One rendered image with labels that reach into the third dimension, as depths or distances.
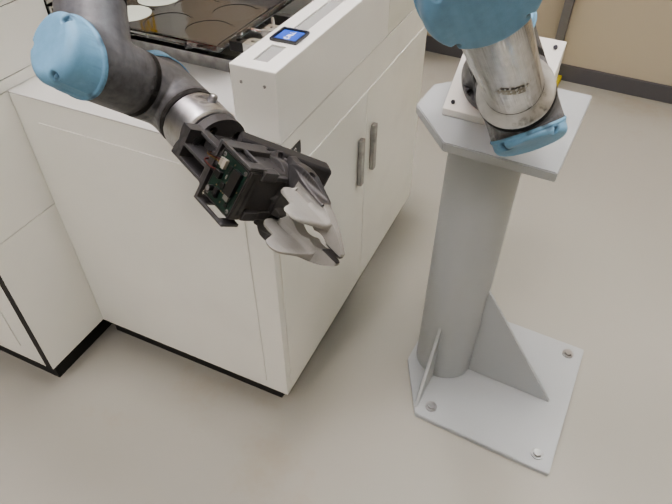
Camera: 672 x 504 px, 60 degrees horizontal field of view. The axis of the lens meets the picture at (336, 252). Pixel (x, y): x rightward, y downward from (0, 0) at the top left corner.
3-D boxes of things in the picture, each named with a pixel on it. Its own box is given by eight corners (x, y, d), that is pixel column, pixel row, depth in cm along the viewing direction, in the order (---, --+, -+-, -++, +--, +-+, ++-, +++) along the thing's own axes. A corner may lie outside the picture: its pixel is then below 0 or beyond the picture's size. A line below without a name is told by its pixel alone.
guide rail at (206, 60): (104, 44, 139) (100, 31, 137) (110, 41, 141) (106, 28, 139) (287, 85, 124) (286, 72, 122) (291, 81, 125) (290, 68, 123)
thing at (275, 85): (236, 133, 110) (227, 63, 100) (353, 28, 146) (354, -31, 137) (280, 144, 107) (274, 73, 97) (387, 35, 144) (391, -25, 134)
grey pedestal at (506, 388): (582, 352, 174) (699, 105, 118) (547, 477, 145) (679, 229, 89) (424, 293, 191) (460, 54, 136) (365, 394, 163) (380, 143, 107)
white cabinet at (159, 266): (109, 337, 178) (7, 93, 122) (266, 172, 242) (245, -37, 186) (294, 415, 158) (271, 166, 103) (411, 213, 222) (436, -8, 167)
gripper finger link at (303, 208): (310, 260, 53) (252, 202, 57) (348, 258, 58) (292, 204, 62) (326, 233, 52) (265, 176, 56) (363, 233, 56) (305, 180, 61)
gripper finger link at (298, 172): (306, 230, 58) (256, 182, 62) (317, 230, 60) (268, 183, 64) (328, 192, 57) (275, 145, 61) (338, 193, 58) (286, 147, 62)
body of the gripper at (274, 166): (223, 233, 57) (162, 165, 63) (281, 233, 64) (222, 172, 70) (256, 169, 54) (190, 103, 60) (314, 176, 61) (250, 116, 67)
